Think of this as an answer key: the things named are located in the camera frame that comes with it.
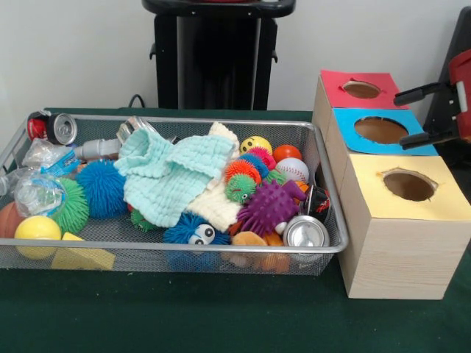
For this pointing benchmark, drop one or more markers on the green spiky puffer toy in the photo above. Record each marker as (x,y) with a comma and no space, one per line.
(71,209)

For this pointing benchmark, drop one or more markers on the yellow tennis ball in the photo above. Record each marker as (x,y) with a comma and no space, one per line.
(37,229)

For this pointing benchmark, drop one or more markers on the yellow smiley ball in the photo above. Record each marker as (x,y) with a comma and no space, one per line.
(257,143)

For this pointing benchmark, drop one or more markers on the black stand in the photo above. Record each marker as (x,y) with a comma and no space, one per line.
(460,36)

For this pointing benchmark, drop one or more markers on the mint green cloth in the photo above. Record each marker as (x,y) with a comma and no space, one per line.
(162,184)

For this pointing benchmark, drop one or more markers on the wooden box with three holes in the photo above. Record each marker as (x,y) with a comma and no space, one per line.
(397,264)

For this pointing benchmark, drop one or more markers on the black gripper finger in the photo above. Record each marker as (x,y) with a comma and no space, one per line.
(427,139)
(419,93)

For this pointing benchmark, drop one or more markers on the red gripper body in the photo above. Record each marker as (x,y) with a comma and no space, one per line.
(464,95)

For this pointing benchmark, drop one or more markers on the blue puffer ball with eyes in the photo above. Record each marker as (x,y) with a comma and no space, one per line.
(180,231)

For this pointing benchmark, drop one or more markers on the metal mesh bin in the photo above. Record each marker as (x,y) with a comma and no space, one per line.
(221,257)

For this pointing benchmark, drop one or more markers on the cream fluffy cloth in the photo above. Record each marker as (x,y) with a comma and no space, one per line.
(217,213)

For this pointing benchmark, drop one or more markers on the multicolour spiky caterpillar toy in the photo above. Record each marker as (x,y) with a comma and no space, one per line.
(243,169)

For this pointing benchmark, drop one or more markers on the white baseball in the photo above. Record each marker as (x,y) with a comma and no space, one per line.
(293,169)

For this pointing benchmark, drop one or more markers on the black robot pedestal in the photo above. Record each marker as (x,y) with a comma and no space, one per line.
(221,55)

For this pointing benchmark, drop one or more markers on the purple spiky monster toy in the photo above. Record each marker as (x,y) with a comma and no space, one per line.
(268,209)

